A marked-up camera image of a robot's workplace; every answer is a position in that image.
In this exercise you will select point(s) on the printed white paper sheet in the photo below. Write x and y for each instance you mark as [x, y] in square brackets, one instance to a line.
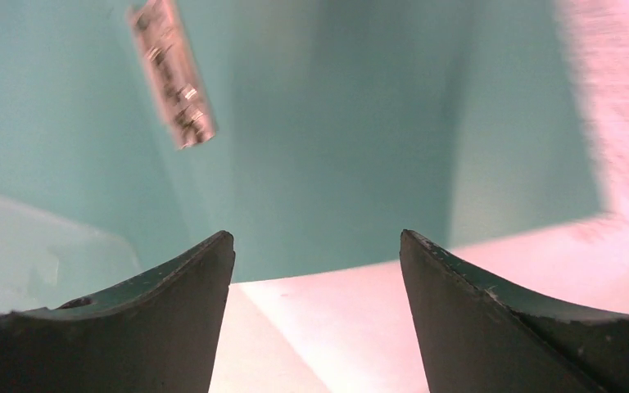
[350, 330]

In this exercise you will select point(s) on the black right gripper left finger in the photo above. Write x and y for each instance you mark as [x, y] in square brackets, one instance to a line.
[155, 332]

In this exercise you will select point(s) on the metal folder clip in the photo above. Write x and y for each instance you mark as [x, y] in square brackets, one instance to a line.
[171, 72]

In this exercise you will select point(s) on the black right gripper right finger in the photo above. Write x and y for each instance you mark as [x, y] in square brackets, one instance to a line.
[478, 332]

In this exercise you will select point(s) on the teal plastic folder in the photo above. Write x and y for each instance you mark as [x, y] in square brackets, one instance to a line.
[340, 124]

